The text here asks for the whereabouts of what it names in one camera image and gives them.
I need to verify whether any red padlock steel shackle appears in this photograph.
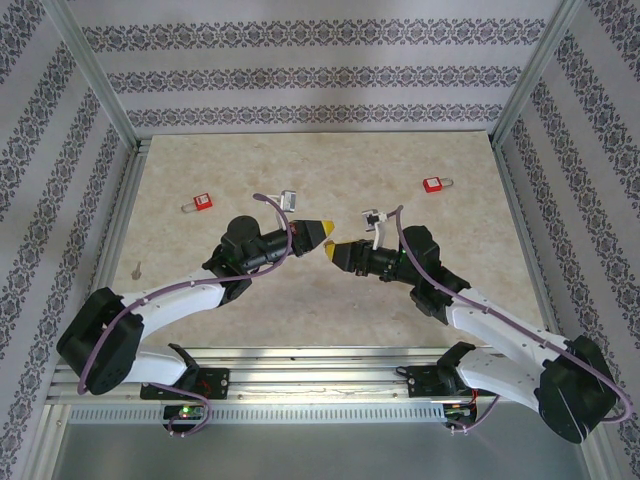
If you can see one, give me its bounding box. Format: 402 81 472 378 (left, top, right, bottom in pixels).
180 193 215 214
422 176 457 195

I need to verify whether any grey sheet metal panel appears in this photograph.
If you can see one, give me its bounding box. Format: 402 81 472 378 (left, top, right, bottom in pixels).
49 419 591 480

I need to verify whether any aluminium table side rail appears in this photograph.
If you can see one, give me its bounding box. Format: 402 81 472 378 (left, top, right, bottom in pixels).
82 142 151 351
492 142 569 351

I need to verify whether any aluminium arm base rail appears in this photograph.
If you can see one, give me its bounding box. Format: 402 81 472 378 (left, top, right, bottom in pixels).
47 347 599 401

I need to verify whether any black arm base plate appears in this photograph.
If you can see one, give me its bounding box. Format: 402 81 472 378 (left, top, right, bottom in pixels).
139 367 231 401
397 364 496 399

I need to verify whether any perforated grey cable duct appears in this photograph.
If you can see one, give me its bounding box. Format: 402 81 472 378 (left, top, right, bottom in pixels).
69 402 446 424

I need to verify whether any aluminium frame corner post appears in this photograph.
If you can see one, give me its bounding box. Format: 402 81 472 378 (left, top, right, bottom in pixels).
491 0 586 149
42 0 140 151

